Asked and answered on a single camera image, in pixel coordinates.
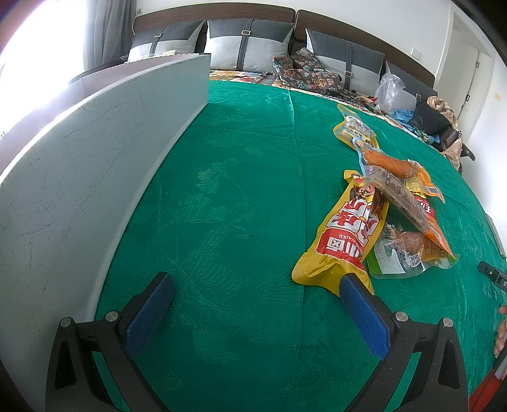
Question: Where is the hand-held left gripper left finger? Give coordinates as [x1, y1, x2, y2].
[45, 271, 176, 412]

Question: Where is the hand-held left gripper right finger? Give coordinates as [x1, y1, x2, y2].
[339, 274, 470, 412]

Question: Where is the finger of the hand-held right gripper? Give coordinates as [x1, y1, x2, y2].
[477, 261, 507, 294]

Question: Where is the green and white snack packet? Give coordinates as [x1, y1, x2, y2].
[364, 222, 440, 280]

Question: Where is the yellow and red snack packet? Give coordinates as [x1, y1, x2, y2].
[292, 170, 391, 297]

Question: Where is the orange and yellow snack packet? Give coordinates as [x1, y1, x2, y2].
[400, 160, 446, 222]

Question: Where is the orange packet of dark meat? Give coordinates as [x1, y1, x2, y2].
[362, 165, 460, 270]

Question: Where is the clear sausage packet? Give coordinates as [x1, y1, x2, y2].
[354, 137, 416, 179]

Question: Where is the yellow-edged egg snack packet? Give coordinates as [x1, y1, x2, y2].
[334, 103, 380, 150]

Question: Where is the person's right hand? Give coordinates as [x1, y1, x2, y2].
[493, 305, 507, 357]

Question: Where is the person's red clothing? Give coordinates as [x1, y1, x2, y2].
[469, 351, 507, 412]

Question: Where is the brown leather chair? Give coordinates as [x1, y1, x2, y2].
[440, 127, 476, 161]

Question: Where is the green cloth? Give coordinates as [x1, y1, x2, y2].
[93, 79, 507, 412]

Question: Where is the pile of clothes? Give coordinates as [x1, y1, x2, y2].
[426, 95, 464, 171]

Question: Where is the black bag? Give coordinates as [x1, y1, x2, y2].
[410, 101, 452, 135]

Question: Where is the blue cloth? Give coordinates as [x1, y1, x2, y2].
[390, 109, 416, 127]

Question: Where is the grey and white pillow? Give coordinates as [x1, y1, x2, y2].
[305, 29, 387, 96]
[204, 18, 296, 74]
[126, 20, 207, 62]
[384, 59, 438, 100]

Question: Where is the white door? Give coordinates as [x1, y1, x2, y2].
[438, 8, 496, 139]

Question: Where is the clear plastic bag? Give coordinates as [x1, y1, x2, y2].
[374, 73, 414, 115]

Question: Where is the dark patterned pillow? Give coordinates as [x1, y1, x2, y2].
[273, 48, 343, 93]

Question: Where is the brown headboard panel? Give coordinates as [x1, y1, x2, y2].
[132, 6, 297, 44]
[296, 10, 436, 92]

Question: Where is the grey curtain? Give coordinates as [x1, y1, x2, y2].
[85, 0, 137, 72]

